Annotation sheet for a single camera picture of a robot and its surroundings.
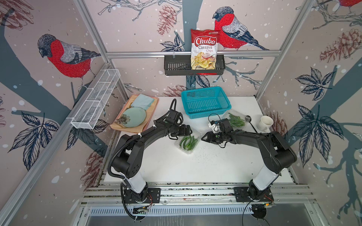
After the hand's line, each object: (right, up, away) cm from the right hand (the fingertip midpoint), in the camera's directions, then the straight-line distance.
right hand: (203, 139), depth 92 cm
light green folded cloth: (-49, +27, +26) cm, 62 cm away
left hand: (-10, +7, -3) cm, 12 cm away
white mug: (+41, +10, 0) cm, 43 cm away
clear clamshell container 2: (+19, +15, +14) cm, 28 cm away
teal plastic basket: (+5, +26, +26) cm, 37 cm away
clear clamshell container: (-11, -3, 0) cm, 11 cm away
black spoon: (+34, +13, +8) cm, 37 cm away
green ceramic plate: (-53, +14, +15) cm, 57 cm away
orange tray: (-65, +10, +12) cm, 67 cm away
